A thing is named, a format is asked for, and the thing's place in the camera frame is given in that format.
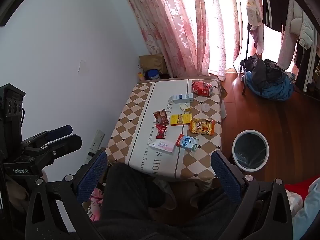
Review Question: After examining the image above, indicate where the black clothes rack pole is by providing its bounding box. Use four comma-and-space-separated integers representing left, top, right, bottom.
240, 0, 250, 96

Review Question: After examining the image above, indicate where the checkered brown white tablecloth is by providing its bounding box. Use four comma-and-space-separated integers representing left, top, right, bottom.
106, 78, 223, 183

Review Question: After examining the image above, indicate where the small orange bottle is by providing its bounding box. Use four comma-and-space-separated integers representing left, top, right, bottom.
138, 72, 145, 81

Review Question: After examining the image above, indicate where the pile of dark blue clothes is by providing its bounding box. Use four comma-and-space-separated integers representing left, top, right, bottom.
240, 54, 295, 101

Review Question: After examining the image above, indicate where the white pink tissue pack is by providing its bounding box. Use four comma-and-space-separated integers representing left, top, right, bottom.
148, 139, 175, 154

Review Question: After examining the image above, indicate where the yellow white small wrapper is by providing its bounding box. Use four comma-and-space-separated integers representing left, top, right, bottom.
180, 103, 190, 113

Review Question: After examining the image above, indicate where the white round trash bin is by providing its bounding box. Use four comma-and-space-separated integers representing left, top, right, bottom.
232, 129, 270, 172

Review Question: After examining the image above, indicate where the pink floral curtain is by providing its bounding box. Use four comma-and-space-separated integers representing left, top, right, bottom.
127, 0, 245, 80

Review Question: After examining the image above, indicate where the red cloth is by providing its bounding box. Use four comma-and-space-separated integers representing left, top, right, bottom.
285, 175, 319, 200

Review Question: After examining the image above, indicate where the red coke can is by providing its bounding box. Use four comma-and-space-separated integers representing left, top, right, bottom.
191, 81, 213, 97

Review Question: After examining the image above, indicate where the red snack wrapper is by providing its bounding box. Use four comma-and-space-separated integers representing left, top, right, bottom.
156, 124, 168, 139

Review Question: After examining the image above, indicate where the yellow cigarette box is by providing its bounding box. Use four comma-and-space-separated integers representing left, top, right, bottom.
170, 113, 192, 126

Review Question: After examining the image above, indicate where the blue white milk carton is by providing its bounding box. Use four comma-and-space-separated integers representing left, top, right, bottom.
176, 134, 199, 151

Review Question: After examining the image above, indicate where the white power strip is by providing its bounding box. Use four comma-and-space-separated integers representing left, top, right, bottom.
85, 129, 105, 164

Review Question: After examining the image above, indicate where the brown paper bag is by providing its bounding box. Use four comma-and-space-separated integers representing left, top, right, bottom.
139, 54, 168, 74

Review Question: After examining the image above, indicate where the clear plastic lid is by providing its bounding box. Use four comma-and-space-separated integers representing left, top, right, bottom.
201, 103, 210, 113

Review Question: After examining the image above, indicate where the brown snack wrapper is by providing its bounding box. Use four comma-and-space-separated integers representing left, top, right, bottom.
153, 109, 169, 126

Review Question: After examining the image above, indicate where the blue lid white jar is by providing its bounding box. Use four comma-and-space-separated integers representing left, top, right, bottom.
147, 69, 160, 80

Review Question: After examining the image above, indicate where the white blue carton box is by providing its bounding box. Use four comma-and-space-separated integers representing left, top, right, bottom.
169, 93, 194, 103

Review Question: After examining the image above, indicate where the orange noodle snack bag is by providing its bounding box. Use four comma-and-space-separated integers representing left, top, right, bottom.
189, 118, 215, 135

